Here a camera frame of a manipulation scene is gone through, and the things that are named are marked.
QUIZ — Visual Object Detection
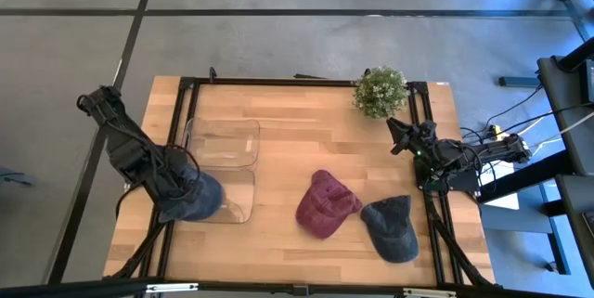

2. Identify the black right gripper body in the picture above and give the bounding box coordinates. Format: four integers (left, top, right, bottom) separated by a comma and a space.
407, 120, 443, 158

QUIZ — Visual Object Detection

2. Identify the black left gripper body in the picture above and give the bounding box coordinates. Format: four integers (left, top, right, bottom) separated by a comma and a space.
157, 146, 201, 197

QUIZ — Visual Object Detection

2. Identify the navy blue baseball cap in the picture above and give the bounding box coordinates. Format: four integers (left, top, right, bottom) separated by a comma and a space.
158, 170, 226, 224

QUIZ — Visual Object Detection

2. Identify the maroon baseball cap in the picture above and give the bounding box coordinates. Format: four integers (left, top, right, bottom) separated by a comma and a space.
295, 169, 364, 240

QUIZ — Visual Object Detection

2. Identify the green potted plant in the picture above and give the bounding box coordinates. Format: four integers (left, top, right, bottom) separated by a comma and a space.
352, 66, 410, 120

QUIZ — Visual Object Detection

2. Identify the clear plastic bin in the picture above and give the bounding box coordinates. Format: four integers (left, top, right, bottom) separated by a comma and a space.
183, 118, 262, 170
199, 167, 257, 225

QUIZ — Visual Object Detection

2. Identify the dark grey baseball cap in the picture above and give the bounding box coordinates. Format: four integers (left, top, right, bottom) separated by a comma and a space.
359, 194, 420, 265

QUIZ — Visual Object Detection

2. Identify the blue floor bar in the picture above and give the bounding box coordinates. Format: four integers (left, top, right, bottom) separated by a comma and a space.
498, 75, 542, 88

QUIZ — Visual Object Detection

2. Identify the dark grey side desk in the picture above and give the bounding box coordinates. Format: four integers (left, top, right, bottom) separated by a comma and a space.
536, 54, 594, 178

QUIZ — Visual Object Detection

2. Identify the black overhead rig beam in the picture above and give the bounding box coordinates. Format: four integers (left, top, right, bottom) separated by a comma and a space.
0, 277, 594, 298

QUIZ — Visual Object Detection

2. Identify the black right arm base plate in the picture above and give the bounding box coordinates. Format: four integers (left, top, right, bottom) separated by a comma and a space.
414, 157, 482, 193

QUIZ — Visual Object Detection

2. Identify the black floor cable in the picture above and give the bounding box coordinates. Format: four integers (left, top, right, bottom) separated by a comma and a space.
459, 84, 544, 144

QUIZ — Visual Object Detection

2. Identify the black aluminium table frame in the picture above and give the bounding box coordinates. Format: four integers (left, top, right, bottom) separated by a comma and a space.
104, 76, 496, 289

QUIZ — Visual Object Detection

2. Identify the white floor cable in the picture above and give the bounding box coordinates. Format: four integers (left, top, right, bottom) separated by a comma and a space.
517, 110, 594, 144

